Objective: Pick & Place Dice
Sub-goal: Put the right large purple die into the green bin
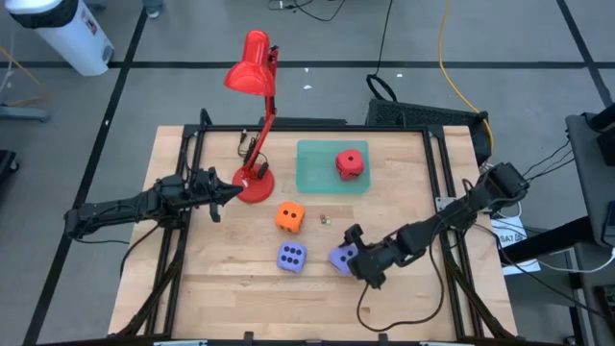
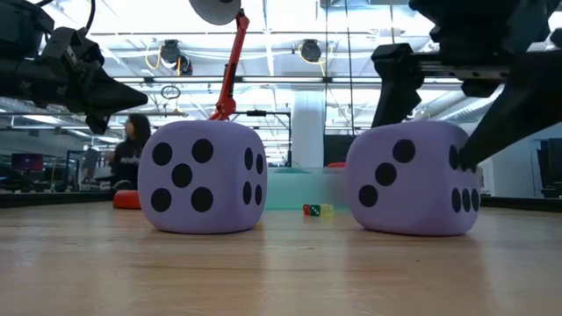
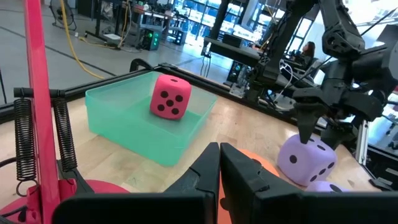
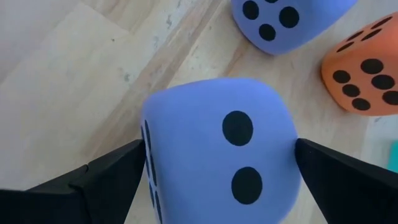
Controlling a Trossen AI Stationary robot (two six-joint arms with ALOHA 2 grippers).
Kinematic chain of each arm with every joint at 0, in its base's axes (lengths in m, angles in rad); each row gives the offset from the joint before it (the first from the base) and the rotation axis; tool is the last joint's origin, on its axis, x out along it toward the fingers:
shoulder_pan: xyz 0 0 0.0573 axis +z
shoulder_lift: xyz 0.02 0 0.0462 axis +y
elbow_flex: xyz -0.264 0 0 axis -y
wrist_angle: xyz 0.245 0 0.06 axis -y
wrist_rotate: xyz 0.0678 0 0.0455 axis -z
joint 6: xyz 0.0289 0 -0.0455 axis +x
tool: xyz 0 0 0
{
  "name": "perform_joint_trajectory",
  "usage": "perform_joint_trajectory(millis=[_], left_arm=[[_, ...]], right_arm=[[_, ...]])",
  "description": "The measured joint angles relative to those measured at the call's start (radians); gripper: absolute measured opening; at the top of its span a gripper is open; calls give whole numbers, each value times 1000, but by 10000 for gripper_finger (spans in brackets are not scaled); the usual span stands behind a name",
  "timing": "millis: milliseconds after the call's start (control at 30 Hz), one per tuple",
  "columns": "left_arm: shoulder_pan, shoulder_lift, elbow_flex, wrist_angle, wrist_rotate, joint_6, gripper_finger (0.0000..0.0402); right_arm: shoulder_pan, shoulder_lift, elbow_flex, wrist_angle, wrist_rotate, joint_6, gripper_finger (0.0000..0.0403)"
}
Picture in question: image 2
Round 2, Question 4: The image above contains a large purple foam die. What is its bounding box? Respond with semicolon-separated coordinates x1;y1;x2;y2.
344;121;483;237
137;120;269;235

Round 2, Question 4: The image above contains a black cable loop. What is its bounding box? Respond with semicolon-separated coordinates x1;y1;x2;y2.
160;84;182;101

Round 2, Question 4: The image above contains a teal translucent plastic bin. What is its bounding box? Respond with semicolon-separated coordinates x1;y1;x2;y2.
265;166;352;211

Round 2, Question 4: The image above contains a black perforated box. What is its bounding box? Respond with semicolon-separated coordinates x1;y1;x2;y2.
323;134;349;166

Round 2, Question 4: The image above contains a black ceiling cable reel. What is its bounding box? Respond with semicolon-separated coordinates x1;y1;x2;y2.
299;39;324;64
159;39;194;76

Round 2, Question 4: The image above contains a thin black hanging cable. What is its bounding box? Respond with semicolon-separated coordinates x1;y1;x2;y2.
323;0;330;133

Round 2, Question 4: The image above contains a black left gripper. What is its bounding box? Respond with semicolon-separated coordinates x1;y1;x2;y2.
0;27;149;135

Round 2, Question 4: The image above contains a black monitor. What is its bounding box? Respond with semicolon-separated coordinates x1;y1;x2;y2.
536;138;562;198

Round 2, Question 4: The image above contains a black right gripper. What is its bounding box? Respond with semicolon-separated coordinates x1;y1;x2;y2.
371;24;562;173

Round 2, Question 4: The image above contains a person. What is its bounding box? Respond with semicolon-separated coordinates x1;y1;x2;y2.
107;112;153;190

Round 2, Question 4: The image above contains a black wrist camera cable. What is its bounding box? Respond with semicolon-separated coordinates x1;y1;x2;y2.
34;0;97;39

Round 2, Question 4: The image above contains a red desk lamp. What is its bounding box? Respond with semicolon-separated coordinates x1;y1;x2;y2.
112;0;250;211

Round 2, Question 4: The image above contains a white pillar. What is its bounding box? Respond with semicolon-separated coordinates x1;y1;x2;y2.
292;90;327;169

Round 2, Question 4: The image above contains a dark red screen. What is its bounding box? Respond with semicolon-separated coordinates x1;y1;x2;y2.
11;153;45;172

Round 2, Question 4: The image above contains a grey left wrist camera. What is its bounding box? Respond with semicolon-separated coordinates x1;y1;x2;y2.
41;26;83;65

